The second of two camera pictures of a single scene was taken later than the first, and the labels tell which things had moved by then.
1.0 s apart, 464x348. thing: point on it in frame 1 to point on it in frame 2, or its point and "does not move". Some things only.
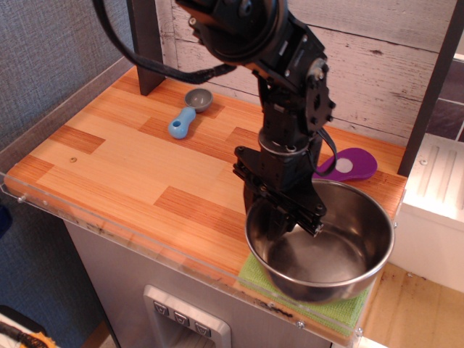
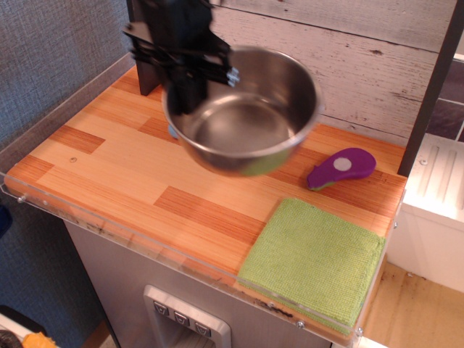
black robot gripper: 282,183 to 182,38
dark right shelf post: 427,110 does not move
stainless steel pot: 355,241 to 251,127
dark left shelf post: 144,29 does not move
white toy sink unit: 429,227 does not move
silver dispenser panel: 174,323 does not move
